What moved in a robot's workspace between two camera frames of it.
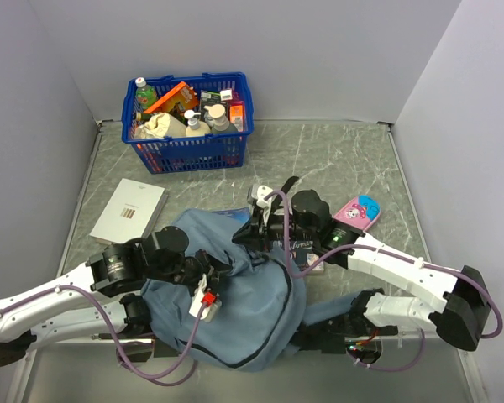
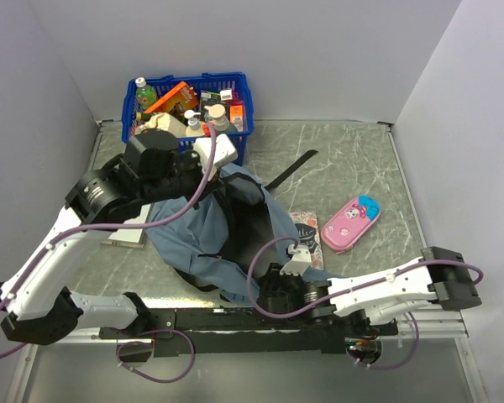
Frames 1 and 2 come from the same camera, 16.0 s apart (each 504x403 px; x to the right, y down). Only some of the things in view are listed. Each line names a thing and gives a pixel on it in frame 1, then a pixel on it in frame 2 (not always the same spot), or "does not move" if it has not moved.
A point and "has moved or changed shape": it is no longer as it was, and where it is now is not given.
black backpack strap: [285, 189] → [291, 170]
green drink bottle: [146, 95] does not move
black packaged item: [208, 99] does not move
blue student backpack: [262, 304] has moved or changed shape
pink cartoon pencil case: [360, 211] does not move
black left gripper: [211, 267] → [191, 157]
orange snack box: [183, 94] does not move
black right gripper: [257, 233] → [271, 277]
